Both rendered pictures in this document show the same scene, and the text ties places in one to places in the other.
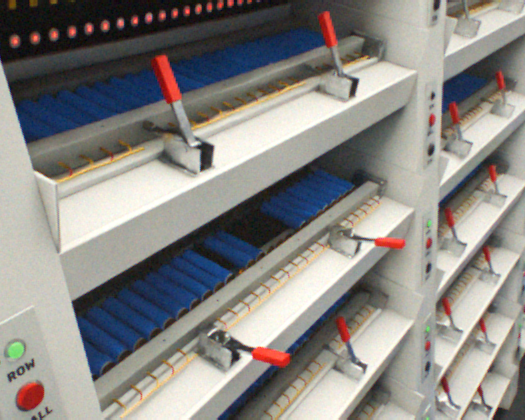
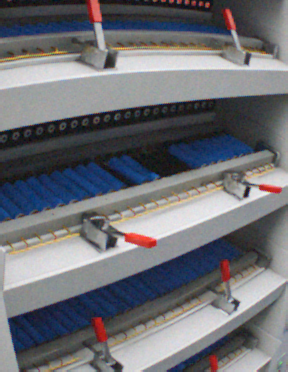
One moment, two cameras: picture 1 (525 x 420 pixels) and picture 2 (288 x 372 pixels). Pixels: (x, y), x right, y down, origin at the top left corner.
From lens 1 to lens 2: 0.16 m
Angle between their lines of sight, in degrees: 12
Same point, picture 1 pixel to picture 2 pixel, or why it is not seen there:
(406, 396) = (269, 343)
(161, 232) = (62, 104)
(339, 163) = (246, 134)
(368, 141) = (268, 118)
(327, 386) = (201, 315)
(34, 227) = not seen: outside the picture
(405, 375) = (272, 326)
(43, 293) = not seen: outside the picture
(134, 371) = (24, 226)
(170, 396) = (50, 256)
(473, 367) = not seen: outside the picture
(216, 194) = (114, 89)
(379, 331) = (258, 284)
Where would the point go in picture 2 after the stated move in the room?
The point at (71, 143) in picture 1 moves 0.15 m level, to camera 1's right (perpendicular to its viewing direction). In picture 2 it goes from (19, 40) to (160, 33)
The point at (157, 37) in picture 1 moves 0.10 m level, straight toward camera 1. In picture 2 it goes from (103, 6) to (98, 2)
